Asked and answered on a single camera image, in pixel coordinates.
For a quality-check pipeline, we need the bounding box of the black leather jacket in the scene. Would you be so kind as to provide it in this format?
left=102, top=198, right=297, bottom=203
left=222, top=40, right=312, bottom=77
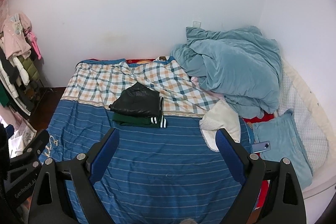
left=109, top=83, right=162, bottom=118

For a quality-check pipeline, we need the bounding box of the clothes rack with garments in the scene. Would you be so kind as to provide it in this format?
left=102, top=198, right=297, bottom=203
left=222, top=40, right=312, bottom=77
left=1, top=12, right=45, bottom=118

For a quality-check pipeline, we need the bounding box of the red patterned sheet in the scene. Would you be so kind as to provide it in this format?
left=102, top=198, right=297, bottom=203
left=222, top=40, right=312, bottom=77
left=243, top=113, right=274, bottom=209

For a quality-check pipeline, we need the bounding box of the blue smartphone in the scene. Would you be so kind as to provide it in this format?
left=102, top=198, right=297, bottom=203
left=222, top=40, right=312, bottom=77
left=252, top=141, right=271, bottom=153

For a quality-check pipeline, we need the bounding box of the light blue pillow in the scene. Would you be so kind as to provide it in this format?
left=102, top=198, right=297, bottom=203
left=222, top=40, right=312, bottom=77
left=252, top=109, right=313, bottom=190

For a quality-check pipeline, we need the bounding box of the white quilted mattress pad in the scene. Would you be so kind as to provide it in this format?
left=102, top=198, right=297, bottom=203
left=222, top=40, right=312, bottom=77
left=277, top=60, right=335, bottom=198

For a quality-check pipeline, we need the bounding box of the cream fleece blanket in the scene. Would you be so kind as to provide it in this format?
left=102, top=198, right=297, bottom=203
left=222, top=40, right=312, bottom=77
left=199, top=99, right=241, bottom=152

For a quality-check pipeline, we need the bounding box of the blue striped plaid bedsheet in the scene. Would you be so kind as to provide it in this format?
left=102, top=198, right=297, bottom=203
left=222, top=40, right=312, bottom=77
left=47, top=59, right=241, bottom=223

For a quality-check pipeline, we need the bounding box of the folded green striped garment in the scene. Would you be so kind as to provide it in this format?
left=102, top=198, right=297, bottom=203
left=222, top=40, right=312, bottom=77
left=112, top=113, right=167, bottom=128

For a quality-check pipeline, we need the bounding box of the light blue duvet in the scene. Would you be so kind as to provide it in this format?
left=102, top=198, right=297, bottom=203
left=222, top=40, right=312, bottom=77
left=170, top=26, right=282, bottom=118

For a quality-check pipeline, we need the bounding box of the white wall socket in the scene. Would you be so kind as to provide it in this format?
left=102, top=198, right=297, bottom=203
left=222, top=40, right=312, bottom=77
left=193, top=20, right=202, bottom=28

